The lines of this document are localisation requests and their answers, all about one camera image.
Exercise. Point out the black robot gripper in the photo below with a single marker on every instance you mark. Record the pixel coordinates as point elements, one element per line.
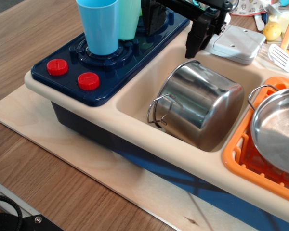
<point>200,34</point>

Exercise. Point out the stainless steel pot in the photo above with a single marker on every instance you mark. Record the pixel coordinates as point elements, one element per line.
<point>196,105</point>

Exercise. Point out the beige toy kitchen sink unit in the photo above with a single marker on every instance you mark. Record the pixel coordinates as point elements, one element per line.
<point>125,116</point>

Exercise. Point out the grey toy faucet base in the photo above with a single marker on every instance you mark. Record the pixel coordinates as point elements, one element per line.
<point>236,44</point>

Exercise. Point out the patterned white cloth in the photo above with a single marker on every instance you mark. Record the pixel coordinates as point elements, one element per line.
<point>247,8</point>

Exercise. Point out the black wedge block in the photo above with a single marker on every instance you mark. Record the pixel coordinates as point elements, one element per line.
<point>154,15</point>

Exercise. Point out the yellow toy potato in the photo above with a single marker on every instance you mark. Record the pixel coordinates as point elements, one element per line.
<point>271,31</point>

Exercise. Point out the mint green plastic cup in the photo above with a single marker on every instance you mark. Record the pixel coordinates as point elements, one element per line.
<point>129,12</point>

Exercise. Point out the white plastic spatula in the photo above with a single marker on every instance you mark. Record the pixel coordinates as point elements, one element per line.
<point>279,57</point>

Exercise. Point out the blue plastic cup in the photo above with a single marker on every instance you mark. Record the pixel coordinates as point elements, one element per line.
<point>100,23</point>

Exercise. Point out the dark blue toy stovetop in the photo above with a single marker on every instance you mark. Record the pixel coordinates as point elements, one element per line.
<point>114,70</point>

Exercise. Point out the stainless steel pan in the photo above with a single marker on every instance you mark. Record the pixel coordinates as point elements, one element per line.
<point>269,127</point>

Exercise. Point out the right red stove knob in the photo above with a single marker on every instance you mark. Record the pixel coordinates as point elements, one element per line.
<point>88,81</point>

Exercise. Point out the red stove knob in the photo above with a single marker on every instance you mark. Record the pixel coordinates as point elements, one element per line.
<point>57,67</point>
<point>88,81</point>

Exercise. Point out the orange plastic dish rack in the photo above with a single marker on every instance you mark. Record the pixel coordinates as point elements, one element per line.
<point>241,156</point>

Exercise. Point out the left red stove knob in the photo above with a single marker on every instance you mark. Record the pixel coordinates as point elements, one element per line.
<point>57,67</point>

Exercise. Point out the light plywood board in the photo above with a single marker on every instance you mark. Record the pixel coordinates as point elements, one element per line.
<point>82,186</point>

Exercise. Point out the black metal bracket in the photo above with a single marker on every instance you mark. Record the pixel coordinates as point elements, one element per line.
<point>9,222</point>

